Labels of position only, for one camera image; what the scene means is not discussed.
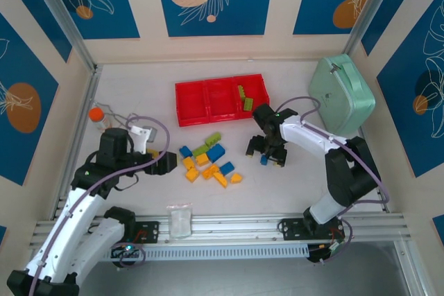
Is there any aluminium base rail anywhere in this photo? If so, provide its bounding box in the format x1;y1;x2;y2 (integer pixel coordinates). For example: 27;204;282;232
29;212;412;252

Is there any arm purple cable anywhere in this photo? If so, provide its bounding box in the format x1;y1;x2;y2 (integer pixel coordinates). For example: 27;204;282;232
27;115;171;296
277;96;390;265

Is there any aluminium frame post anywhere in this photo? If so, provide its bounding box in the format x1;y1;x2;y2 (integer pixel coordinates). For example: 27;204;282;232
341;0;407;58
26;0;101;75

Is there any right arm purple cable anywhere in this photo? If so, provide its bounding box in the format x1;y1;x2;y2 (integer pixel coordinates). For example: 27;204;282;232
277;96;390;265

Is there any orange-capped clear bottle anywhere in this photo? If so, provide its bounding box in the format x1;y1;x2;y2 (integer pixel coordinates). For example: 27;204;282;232
88;107;114;134

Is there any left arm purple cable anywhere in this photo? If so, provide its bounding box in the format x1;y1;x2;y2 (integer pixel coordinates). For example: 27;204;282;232
27;115;171;296

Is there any aluminium side rail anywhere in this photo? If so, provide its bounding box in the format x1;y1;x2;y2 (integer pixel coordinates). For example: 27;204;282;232
51;67;101;220
359;125;389;212

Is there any clear plastic zip bag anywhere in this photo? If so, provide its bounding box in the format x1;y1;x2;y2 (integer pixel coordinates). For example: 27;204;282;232
165;202;194;241

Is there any large blue lego brick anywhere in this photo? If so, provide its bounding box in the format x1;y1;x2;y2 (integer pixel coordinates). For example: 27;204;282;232
207;145;226;164

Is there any bent metal wire holder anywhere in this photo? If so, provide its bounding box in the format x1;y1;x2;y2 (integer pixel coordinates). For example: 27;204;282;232
93;101;139;132

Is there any red three-compartment bin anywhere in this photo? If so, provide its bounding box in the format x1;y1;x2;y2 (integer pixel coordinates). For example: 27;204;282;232
174;73;270;127

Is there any mint green zip case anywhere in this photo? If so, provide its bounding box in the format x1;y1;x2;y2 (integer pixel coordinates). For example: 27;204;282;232
307;53;377;137

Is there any grey slotted cable duct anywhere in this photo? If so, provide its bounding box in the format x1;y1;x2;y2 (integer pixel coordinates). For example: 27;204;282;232
103;244;309;262

